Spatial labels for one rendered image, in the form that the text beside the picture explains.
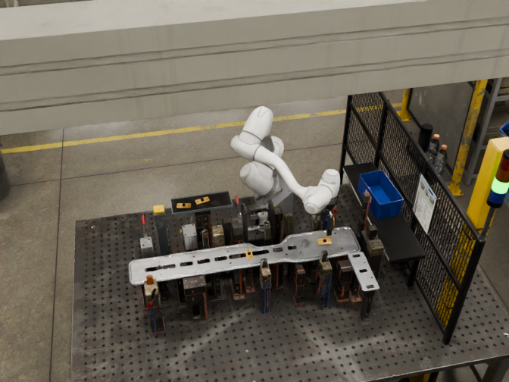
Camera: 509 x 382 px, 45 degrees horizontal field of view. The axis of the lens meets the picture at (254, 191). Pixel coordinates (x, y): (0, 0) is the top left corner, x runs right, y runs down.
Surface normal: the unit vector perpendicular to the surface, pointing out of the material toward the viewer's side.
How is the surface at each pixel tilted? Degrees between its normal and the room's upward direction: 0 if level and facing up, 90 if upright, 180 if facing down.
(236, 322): 0
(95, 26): 0
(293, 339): 0
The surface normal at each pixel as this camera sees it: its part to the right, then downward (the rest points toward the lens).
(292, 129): 0.00, -0.75
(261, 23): 0.20, 0.65
